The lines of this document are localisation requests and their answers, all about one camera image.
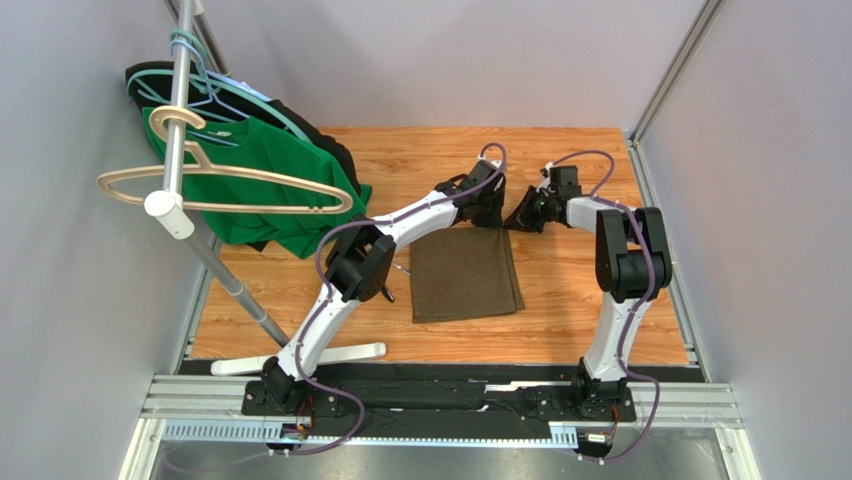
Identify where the white rack base foot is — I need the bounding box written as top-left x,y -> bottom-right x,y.
210,342 -> 387,376

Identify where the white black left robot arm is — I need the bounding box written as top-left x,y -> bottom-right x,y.
260,156 -> 507,412

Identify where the brown cloth napkin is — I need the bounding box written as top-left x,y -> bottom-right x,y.
410,227 -> 525,324

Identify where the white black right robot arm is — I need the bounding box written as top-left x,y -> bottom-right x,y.
504,163 -> 673,418

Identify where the light blue wire hanger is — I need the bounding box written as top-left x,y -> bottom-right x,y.
139,36 -> 268,144

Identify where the silver fork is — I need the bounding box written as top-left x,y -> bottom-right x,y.
392,263 -> 411,276

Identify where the aluminium frame rail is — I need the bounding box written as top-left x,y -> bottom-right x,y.
120,361 -> 760,479

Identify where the black garment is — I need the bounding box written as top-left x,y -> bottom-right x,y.
124,61 -> 371,194

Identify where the beige plastic hanger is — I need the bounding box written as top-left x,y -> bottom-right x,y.
96,106 -> 354,216

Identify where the green t-shirt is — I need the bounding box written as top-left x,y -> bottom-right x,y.
182,117 -> 373,259

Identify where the silver clothes rack pole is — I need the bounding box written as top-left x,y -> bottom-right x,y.
163,1 -> 289,346

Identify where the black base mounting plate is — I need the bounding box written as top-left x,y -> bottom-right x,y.
240,380 -> 637,423

